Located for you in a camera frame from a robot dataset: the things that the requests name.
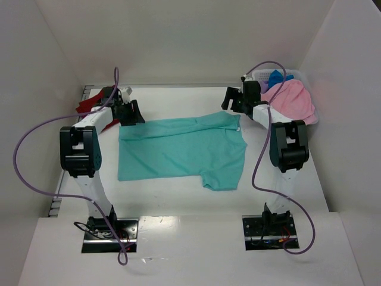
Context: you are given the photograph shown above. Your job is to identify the teal t shirt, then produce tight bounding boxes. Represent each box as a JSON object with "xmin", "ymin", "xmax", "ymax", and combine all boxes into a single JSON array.
[{"xmin": 117, "ymin": 111, "xmax": 247, "ymax": 191}]

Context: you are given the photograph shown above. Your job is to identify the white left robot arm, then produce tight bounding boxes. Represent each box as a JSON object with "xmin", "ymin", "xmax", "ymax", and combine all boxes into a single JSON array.
[{"xmin": 60, "ymin": 86, "xmax": 145, "ymax": 233}]

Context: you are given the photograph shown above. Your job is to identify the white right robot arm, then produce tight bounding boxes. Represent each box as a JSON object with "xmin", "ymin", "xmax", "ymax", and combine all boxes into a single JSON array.
[{"xmin": 221, "ymin": 77, "xmax": 310, "ymax": 231}]

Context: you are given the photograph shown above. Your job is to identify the purple t shirt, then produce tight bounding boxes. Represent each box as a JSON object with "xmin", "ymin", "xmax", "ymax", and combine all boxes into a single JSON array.
[{"xmin": 259, "ymin": 80, "xmax": 268, "ymax": 94}]

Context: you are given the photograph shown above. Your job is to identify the white plastic laundry basket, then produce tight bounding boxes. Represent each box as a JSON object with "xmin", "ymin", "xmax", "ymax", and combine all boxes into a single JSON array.
[{"xmin": 251, "ymin": 69, "xmax": 318, "ymax": 118}]

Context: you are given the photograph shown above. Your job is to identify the blue t shirt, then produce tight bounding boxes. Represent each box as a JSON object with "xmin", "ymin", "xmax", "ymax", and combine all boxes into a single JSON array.
[{"xmin": 268, "ymin": 70, "xmax": 294, "ymax": 89}]

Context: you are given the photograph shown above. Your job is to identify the red folded t shirt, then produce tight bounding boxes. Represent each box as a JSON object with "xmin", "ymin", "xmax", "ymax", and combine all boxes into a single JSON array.
[{"xmin": 76, "ymin": 86, "xmax": 120, "ymax": 134}]

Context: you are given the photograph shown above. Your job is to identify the pink t shirt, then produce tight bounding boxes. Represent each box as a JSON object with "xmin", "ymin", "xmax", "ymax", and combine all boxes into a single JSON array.
[{"xmin": 261, "ymin": 79, "xmax": 318, "ymax": 125}]

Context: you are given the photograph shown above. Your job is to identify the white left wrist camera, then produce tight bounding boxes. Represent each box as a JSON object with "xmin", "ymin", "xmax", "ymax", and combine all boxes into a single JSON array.
[{"xmin": 119, "ymin": 86, "xmax": 132, "ymax": 104}]

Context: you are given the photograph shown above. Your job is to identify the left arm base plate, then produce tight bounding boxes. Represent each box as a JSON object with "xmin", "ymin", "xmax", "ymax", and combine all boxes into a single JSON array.
[{"xmin": 74, "ymin": 218, "xmax": 139, "ymax": 254}]

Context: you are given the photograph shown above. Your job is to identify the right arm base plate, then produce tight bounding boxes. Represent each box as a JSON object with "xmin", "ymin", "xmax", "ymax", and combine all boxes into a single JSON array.
[{"xmin": 242, "ymin": 216, "xmax": 299, "ymax": 251}]

